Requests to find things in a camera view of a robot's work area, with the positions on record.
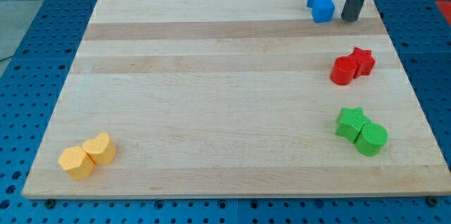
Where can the blue cube block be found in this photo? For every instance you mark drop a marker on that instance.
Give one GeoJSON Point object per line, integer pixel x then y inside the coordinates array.
{"type": "Point", "coordinates": [322, 11]}

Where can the green cylinder block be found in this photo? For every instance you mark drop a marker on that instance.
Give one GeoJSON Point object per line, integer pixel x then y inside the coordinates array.
{"type": "Point", "coordinates": [371, 139]}

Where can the yellow heart block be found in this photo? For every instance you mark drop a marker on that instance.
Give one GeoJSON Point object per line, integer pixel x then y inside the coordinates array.
{"type": "Point", "coordinates": [101, 149]}

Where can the wooden board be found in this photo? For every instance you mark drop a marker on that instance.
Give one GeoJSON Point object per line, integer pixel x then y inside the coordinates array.
{"type": "Point", "coordinates": [233, 99]}

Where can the red star block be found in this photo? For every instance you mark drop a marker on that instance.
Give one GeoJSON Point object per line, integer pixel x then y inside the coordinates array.
{"type": "Point", "coordinates": [365, 61]}

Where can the red cylinder block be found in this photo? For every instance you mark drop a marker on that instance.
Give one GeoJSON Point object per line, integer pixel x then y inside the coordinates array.
{"type": "Point", "coordinates": [343, 70]}

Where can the yellow hexagon block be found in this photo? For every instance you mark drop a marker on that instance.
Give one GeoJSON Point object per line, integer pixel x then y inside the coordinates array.
{"type": "Point", "coordinates": [76, 162]}

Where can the green star block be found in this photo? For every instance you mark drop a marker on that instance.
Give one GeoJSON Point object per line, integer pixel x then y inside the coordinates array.
{"type": "Point", "coordinates": [350, 122]}

